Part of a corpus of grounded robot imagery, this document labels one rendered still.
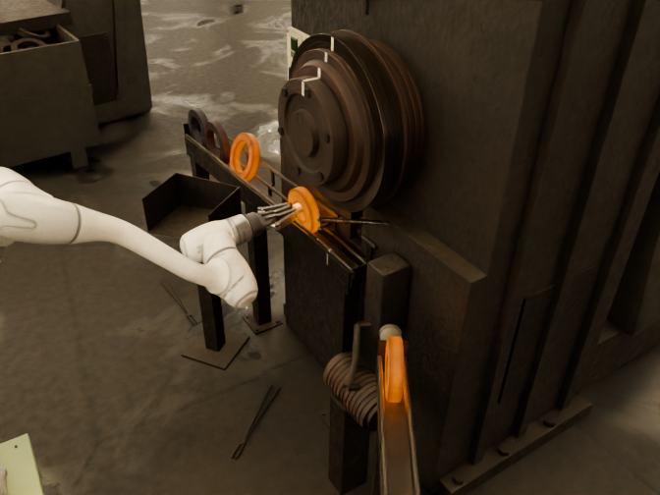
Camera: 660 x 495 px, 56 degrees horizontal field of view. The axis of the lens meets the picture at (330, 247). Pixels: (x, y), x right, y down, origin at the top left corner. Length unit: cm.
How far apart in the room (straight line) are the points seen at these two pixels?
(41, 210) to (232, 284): 54
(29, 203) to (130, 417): 113
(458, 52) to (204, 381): 158
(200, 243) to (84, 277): 135
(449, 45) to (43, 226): 99
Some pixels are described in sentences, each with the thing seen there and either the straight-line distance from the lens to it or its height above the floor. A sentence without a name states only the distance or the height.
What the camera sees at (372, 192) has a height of 101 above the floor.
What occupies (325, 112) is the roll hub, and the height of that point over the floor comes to 121.
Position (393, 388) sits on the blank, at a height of 72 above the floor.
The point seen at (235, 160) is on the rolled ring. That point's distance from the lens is 248.
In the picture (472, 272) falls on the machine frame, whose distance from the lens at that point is 157.
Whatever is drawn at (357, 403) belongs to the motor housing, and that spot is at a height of 50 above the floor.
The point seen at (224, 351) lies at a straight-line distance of 257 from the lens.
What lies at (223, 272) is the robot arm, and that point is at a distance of 174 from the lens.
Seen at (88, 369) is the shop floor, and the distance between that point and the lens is 264.
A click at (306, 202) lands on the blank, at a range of 194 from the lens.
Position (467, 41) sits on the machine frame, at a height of 139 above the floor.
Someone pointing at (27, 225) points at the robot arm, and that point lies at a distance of 151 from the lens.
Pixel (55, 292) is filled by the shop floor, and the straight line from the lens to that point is 307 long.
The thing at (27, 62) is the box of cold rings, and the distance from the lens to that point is 383.
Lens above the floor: 180
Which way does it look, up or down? 35 degrees down
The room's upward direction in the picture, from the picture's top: 1 degrees clockwise
